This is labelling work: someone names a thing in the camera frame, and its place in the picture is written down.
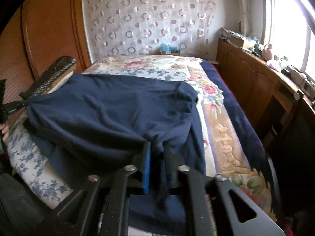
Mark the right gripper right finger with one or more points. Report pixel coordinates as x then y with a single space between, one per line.
196 193

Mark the pink ceramic jug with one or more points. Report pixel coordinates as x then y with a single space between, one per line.
267 52

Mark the cardboard box on cabinet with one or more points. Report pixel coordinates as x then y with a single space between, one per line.
242 42

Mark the floral pastel bed blanket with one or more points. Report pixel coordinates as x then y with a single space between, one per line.
223 151

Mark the person's left hand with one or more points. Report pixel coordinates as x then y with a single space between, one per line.
4 132

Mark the window with wooden frame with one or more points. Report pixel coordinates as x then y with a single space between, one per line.
289 29

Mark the wooden wardrobe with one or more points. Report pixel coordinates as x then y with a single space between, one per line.
40 32

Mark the long wooden cabinet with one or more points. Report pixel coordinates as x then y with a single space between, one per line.
270 100

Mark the blue floral white sheet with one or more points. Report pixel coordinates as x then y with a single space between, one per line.
33 167

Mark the sheer circle-patterned curtain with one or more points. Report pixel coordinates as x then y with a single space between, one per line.
144 27

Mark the navy blue garment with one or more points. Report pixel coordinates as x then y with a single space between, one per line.
96 124

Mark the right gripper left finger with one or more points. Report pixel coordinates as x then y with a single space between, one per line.
132 179

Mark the blue tissue box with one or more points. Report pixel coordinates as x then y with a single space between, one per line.
166 49

